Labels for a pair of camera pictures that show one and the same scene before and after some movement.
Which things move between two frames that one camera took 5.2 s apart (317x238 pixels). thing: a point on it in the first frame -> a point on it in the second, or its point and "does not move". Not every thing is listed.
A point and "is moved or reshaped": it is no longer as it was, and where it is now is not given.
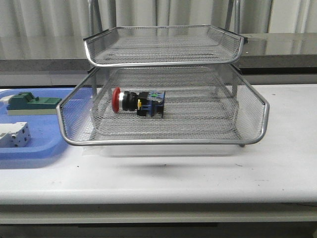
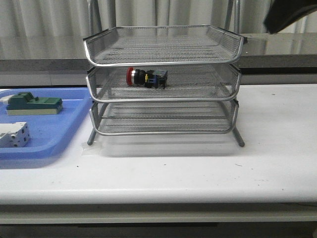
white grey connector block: x=16 y=135 does not move
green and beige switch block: x=26 y=104 does not move
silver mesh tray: x=162 y=105 is moved or reshaped
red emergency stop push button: x=150 y=103 -> x=153 y=78
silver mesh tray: x=149 y=46 does not move
